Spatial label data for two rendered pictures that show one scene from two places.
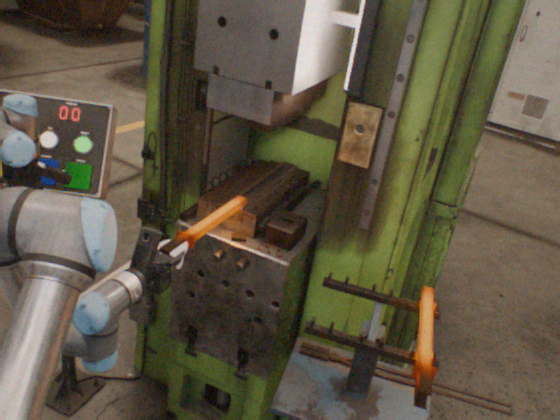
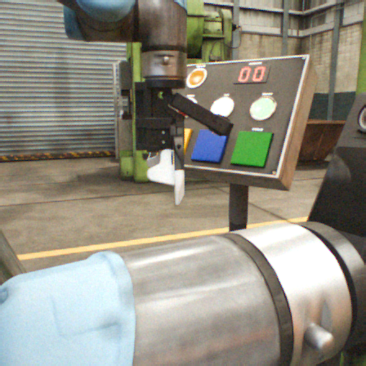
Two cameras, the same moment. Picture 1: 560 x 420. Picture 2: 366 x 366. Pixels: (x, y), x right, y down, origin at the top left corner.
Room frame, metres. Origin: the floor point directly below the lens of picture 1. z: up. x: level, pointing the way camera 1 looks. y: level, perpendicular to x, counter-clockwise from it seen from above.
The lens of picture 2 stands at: (0.84, 0.23, 1.09)
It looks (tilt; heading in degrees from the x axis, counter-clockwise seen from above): 12 degrees down; 41
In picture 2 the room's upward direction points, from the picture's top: straight up
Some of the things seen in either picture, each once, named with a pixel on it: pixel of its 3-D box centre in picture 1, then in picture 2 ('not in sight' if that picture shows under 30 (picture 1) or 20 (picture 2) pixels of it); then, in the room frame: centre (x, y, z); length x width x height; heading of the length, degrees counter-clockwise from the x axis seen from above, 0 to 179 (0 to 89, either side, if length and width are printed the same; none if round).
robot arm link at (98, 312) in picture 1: (100, 307); (136, 345); (0.93, 0.34, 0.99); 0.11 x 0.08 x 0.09; 159
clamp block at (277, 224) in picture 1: (286, 229); not in sight; (1.47, -0.03, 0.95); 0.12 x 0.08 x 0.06; 159
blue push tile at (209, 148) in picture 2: (44, 171); (211, 146); (1.47, 0.70, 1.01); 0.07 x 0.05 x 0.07; 94
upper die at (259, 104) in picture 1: (272, 85); not in sight; (1.68, 0.09, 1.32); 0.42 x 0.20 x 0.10; 159
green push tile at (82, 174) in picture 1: (78, 176); (252, 149); (1.48, 0.61, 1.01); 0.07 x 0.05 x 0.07; 94
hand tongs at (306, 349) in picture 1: (403, 377); not in sight; (1.22, -0.42, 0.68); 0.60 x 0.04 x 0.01; 80
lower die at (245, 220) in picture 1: (257, 192); not in sight; (1.68, 0.09, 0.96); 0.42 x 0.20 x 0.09; 159
